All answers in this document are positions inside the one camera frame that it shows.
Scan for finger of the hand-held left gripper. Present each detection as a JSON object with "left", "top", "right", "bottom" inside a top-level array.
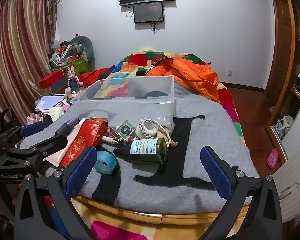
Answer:
[
  {"left": 9, "top": 132, "right": 69, "bottom": 156},
  {"left": 0, "top": 121, "right": 45, "bottom": 143}
]

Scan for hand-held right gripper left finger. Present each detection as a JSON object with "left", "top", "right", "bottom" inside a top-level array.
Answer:
[{"left": 14, "top": 145, "right": 98, "bottom": 240}]

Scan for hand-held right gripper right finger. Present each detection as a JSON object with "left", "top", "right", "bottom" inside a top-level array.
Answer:
[{"left": 200, "top": 145, "right": 283, "bottom": 240}]

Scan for blue tape roll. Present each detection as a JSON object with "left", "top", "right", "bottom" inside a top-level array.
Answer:
[{"left": 94, "top": 151, "right": 116, "bottom": 175}]

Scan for long red gift box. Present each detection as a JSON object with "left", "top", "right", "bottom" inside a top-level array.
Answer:
[{"left": 59, "top": 117, "right": 109, "bottom": 169}]

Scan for purple cosmetic tube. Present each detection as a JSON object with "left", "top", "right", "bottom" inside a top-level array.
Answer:
[{"left": 56, "top": 117, "right": 80, "bottom": 137}]

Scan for green glass bottle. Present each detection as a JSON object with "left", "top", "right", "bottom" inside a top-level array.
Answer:
[{"left": 113, "top": 138, "right": 168, "bottom": 165}]

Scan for braided white rope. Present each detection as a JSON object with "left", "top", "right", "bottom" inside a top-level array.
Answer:
[{"left": 139, "top": 118, "right": 171, "bottom": 147}]

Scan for white bandage roll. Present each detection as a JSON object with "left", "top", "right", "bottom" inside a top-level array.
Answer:
[{"left": 136, "top": 120, "right": 158, "bottom": 139}]

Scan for clear plastic storage bin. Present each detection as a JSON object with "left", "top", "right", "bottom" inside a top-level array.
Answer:
[{"left": 69, "top": 75, "right": 177, "bottom": 133}]

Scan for pink ribbon cloth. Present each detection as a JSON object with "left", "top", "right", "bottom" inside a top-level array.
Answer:
[{"left": 27, "top": 114, "right": 42, "bottom": 125}]

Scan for blue and white notebook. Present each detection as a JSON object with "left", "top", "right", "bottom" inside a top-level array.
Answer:
[{"left": 36, "top": 94, "right": 65, "bottom": 110}]

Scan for white pen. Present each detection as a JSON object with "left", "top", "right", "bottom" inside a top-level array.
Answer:
[{"left": 101, "top": 135, "right": 123, "bottom": 146}]

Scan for grey blanket with black letters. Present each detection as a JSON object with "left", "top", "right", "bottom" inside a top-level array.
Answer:
[{"left": 17, "top": 81, "right": 262, "bottom": 205}]

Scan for flat red box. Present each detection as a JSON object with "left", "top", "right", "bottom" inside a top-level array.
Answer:
[{"left": 39, "top": 69, "right": 65, "bottom": 89}]

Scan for pink clog shoe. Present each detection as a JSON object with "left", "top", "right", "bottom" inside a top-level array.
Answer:
[{"left": 267, "top": 148, "right": 279, "bottom": 169}]

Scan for small green square packet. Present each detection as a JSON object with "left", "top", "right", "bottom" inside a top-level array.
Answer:
[{"left": 116, "top": 120, "right": 134, "bottom": 140}]

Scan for pink bunny figurine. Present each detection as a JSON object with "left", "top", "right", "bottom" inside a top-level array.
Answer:
[{"left": 67, "top": 66, "right": 80, "bottom": 92}]

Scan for colourful printed mat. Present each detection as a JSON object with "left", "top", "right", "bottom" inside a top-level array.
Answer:
[{"left": 40, "top": 197, "right": 210, "bottom": 240}]

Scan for red cloth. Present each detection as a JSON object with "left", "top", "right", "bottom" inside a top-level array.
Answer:
[{"left": 79, "top": 66, "right": 115, "bottom": 87}]

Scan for green cardboard box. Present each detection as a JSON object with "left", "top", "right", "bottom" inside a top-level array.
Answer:
[{"left": 65, "top": 57, "right": 89, "bottom": 74}]

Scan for white bag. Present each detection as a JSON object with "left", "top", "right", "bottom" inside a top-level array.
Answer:
[{"left": 275, "top": 115, "right": 294, "bottom": 140}]

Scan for striped red curtain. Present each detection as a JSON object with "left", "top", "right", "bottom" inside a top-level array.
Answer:
[{"left": 0, "top": 0, "right": 63, "bottom": 125}]

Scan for grey neck pillow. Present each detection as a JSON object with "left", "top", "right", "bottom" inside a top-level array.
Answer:
[{"left": 69, "top": 36, "right": 95, "bottom": 63}]

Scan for orange jacket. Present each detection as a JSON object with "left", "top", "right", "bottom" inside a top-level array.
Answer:
[{"left": 144, "top": 57, "right": 220, "bottom": 103}]

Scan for colourful patchwork blanket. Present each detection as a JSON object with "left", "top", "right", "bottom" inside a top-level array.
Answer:
[{"left": 94, "top": 51, "right": 244, "bottom": 140}]

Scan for wooden wardrobe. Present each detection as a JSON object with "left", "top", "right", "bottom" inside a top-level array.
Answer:
[{"left": 264, "top": 0, "right": 300, "bottom": 155}]

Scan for small black monitor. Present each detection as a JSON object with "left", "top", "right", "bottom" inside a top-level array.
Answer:
[{"left": 133, "top": 2, "right": 165, "bottom": 24}]

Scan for wooden bed frame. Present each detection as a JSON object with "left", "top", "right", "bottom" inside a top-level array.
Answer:
[{"left": 72, "top": 195, "right": 252, "bottom": 225}]

